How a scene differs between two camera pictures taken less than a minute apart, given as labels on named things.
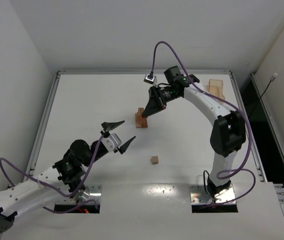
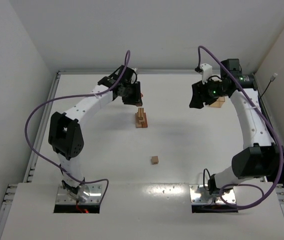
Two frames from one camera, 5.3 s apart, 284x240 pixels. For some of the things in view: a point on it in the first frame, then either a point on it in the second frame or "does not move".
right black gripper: x=155 y=97 to x=200 y=93
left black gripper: x=105 y=135 to x=133 y=95
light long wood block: x=138 y=121 does not move
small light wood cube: x=154 y=160 does not move
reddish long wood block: x=144 y=122 does not move
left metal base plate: x=91 y=191 does not move
